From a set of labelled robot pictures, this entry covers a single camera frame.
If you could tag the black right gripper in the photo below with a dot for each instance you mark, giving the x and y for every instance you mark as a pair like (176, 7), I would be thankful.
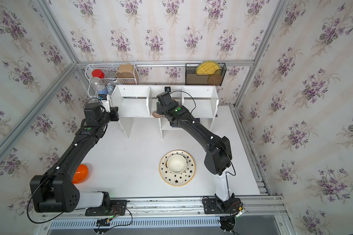
(158, 108)

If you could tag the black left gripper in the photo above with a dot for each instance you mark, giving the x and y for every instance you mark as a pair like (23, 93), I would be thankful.
(115, 113)

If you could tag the white wooden bookshelf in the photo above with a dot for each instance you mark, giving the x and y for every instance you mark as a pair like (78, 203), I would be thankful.
(142, 101)

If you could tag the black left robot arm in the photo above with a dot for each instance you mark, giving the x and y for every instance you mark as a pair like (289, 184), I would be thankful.
(54, 191)

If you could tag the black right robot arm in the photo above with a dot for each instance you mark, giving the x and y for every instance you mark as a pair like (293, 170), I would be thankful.
(218, 150)

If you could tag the dark blue book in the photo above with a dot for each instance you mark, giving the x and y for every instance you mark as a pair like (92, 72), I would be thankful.
(173, 125)

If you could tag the clear plastic bottle blue label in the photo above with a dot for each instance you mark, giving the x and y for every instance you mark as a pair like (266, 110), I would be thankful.
(99, 86)

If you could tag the brown card in mesh basket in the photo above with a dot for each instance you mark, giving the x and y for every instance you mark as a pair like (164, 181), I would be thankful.
(194, 79)

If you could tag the black mesh basket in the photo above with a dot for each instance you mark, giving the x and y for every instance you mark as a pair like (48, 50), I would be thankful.
(191, 69)

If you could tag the brown paper box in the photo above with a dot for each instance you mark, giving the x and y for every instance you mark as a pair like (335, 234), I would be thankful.
(125, 71)

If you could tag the red lidded jar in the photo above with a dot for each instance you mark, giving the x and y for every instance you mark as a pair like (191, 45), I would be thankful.
(98, 73)

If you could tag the cream ceramic bowl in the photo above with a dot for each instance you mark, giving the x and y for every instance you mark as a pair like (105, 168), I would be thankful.
(176, 163)

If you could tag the star patterned plate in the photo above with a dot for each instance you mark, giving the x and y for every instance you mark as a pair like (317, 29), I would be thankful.
(180, 179)

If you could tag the round cork coaster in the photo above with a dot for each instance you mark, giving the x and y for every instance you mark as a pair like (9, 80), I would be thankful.
(214, 80)

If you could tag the yellow woven fan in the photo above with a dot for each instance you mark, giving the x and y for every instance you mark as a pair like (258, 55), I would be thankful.
(208, 68)

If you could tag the orange plastic bowl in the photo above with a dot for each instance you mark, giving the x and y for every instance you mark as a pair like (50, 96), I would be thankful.
(81, 174)

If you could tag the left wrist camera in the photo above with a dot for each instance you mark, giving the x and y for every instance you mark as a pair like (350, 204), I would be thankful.
(105, 101)

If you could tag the white wire basket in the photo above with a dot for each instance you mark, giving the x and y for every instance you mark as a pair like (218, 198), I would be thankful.
(110, 79)

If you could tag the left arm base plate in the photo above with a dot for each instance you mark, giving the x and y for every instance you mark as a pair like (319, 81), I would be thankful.
(116, 207)

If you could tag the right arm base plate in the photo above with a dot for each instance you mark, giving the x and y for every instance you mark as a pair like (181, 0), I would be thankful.
(216, 206)

